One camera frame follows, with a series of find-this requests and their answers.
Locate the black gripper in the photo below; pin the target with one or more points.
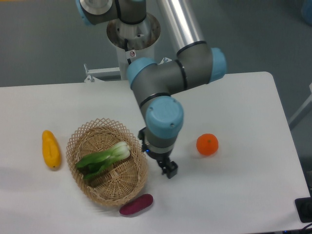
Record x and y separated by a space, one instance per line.
161 155

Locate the yellow mango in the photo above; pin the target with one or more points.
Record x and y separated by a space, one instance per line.
50 150

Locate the purple sweet potato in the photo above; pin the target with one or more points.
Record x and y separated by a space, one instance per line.
137 205

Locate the woven wicker basket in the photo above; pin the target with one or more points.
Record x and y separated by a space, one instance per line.
120 182

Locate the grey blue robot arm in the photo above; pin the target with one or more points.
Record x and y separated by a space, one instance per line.
196 63

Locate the orange mandarin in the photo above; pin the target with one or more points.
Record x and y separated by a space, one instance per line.
207 144

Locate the green bok choy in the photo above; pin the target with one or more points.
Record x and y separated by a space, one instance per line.
93 164

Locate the black device at table edge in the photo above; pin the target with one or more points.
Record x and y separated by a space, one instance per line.
304 209

